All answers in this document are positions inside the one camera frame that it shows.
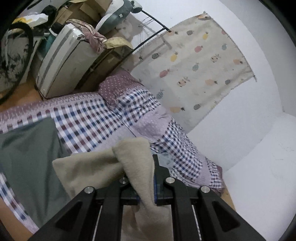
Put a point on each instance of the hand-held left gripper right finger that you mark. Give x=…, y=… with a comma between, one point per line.
x=157, y=192

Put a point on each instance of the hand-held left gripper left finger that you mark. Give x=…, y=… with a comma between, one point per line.
x=129, y=199

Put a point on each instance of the beige garment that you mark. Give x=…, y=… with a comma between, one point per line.
x=138, y=162

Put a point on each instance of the metal clothes rack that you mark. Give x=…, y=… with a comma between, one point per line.
x=161, y=33

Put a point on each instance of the checked and dotted quilt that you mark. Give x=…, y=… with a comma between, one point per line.
x=143, y=109

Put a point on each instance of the checked bed sheet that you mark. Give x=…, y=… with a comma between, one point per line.
x=87, y=120

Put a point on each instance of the grey-green garment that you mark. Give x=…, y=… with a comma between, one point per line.
x=30, y=162

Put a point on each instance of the pineapple print curtain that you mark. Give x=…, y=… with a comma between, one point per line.
x=196, y=76

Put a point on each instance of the silver suitcase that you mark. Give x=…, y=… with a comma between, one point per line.
x=69, y=60

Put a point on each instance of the yellow cloth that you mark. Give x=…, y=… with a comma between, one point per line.
x=118, y=41

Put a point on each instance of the pink cloth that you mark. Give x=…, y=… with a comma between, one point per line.
x=90, y=34

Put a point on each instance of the grey plush toy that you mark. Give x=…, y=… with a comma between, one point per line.
x=115, y=18

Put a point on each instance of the white printed bag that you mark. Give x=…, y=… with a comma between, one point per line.
x=13, y=58

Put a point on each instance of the white plastic bag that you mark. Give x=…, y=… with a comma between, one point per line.
x=34, y=18

